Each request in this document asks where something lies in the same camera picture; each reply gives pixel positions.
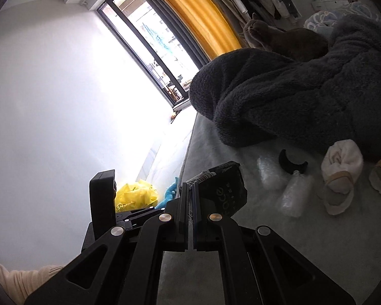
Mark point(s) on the glass balcony door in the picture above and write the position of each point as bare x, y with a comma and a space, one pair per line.
146, 38

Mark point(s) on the dark grey fleece blanket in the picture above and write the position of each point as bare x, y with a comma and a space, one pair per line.
289, 95

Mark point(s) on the yellow plastic bag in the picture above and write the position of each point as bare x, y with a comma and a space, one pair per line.
136, 193

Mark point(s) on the white sock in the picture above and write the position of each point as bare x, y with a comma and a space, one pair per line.
341, 178

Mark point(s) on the dark grey curtain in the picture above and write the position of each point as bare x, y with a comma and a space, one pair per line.
177, 22

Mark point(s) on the black curved plastic piece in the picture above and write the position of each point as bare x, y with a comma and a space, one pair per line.
285, 163

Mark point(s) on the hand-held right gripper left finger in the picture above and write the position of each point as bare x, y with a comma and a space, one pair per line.
185, 222

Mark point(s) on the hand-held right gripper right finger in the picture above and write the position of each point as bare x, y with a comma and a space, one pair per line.
195, 222

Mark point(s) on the grey bed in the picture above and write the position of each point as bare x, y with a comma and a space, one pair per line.
263, 201

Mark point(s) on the yellow curtain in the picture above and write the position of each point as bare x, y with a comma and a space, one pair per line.
193, 9

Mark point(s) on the blue plush toy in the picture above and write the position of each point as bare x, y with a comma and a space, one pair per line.
170, 192

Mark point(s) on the grey cat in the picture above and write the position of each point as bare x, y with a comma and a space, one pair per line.
292, 43

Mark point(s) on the small orange object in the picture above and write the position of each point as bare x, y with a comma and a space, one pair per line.
173, 117

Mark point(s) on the black snack packet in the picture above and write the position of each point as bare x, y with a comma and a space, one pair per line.
222, 190

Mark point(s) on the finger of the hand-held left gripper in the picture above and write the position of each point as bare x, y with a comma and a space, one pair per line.
139, 214

